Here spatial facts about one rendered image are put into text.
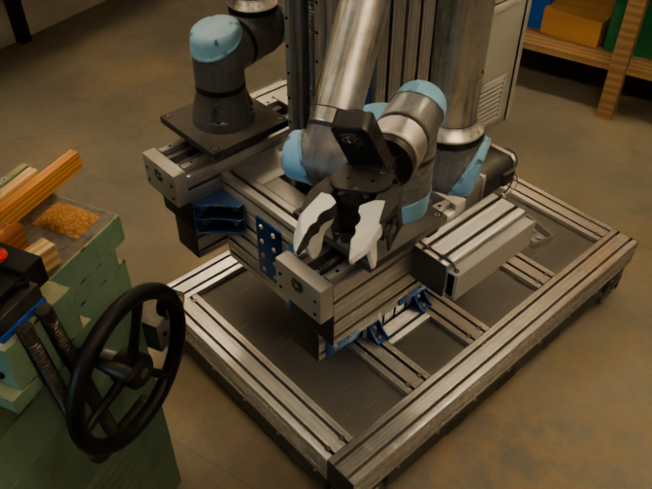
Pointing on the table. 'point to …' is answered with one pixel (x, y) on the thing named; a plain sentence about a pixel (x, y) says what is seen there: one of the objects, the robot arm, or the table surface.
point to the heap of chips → (67, 219)
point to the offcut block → (46, 253)
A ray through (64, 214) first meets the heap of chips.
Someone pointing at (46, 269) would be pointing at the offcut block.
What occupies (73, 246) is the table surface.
